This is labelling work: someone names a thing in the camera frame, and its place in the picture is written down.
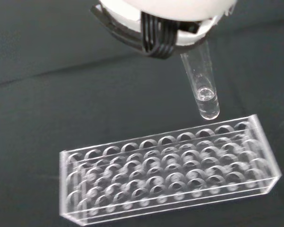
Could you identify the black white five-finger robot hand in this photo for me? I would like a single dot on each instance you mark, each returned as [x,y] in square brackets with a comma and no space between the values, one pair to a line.
[161,16]

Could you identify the clear plastic test tube rack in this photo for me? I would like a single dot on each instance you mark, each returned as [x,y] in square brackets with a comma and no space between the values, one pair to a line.
[170,170]

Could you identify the black bench cloth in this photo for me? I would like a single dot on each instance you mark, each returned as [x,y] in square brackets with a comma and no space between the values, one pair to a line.
[49,106]

